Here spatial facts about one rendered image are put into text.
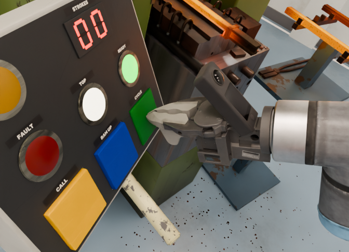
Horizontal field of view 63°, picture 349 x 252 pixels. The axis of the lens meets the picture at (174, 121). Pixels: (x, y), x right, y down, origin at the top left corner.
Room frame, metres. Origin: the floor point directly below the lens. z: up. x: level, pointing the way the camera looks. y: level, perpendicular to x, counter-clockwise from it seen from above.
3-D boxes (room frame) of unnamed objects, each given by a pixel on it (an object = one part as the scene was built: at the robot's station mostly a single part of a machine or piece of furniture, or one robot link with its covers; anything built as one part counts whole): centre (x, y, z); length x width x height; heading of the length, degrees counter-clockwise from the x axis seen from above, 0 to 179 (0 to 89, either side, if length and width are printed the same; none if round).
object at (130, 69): (0.36, 0.10, 1.09); 0.05 x 0.03 x 0.04; 147
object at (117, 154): (0.26, 0.07, 1.01); 0.07 x 0.05 x 0.07; 172
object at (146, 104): (0.36, 0.06, 1.00); 0.07 x 0.05 x 0.07; 172
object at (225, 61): (0.95, 0.11, 0.69); 0.56 x 0.38 x 0.45; 57
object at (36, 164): (0.16, 0.12, 1.09); 0.05 x 0.03 x 0.04; 147
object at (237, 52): (0.84, -0.11, 0.92); 0.04 x 0.03 x 0.01; 134
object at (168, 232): (0.45, 0.07, 0.62); 0.44 x 0.05 x 0.05; 57
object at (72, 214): (0.16, 0.08, 1.01); 0.07 x 0.05 x 0.07; 172
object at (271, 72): (1.32, -0.48, 0.73); 0.60 x 0.04 x 0.01; 139
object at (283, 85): (1.17, -0.48, 0.71); 0.40 x 0.30 x 0.02; 140
